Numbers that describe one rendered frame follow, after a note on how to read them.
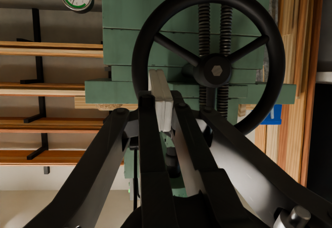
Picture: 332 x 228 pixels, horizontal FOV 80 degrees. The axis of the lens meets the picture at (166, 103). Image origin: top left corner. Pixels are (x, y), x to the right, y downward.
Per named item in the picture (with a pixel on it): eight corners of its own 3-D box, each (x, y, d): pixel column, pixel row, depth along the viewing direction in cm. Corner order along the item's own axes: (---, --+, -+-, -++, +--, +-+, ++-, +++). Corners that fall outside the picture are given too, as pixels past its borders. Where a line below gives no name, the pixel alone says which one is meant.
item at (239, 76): (257, 69, 56) (255, 83, 57) (225, 70, 77) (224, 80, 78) (111, 65, 51) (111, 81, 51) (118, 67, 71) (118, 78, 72)
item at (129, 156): (142, 147, 90) (142, 177, 92) (142, 140, 99) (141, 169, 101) (123, 147, 89) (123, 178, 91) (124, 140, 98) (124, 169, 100)
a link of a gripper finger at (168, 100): (164, 100, 15) (174, 99, 15) (155, 68, 21) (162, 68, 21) (161, 132, 16) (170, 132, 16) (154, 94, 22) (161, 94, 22)
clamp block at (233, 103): (241, 97, 47) (238, 134, 48) (218, 92, 60) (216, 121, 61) (179, 97, 45) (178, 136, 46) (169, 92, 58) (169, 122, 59)
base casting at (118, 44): (268, 36, 55) (264, 70, 57) (201, 54, 112) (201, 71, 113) (100, 27, 49) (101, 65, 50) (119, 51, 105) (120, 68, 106)
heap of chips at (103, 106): (123, 103, 54) (123, 113, 54) (125, 97, 66) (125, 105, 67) (90, 102, 53) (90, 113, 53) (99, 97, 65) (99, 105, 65)
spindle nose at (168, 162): (183, 146, 71) (182, 177, 73) (180, 140, 77) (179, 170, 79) (166, 146, 70) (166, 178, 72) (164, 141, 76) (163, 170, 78)
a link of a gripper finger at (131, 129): (155, 138, 14) (112, 140, 14) (150, 104, 19) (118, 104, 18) (156, 121, 14) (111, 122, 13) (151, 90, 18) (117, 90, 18)
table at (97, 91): (328, 86, 50) (324, 110, 51) (256, 81, 80) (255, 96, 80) (70, 82, 41) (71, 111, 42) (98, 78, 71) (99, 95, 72)
